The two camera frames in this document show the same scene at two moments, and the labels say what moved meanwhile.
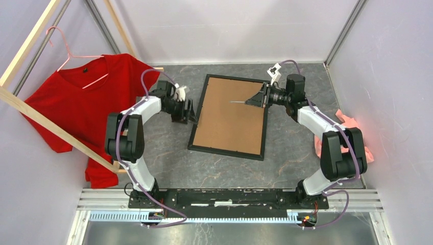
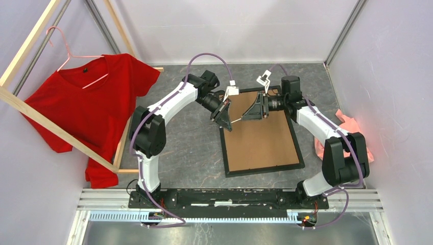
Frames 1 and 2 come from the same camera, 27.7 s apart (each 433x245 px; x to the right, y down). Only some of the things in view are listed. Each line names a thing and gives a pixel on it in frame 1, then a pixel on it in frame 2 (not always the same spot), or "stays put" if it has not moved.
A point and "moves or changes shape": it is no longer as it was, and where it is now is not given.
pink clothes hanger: (69, 55) stays put
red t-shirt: (79, 97) stays put
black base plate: (226, 200) stays put
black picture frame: (237, 129) moves or changes shape
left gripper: (186, 116) -> (221, 117)
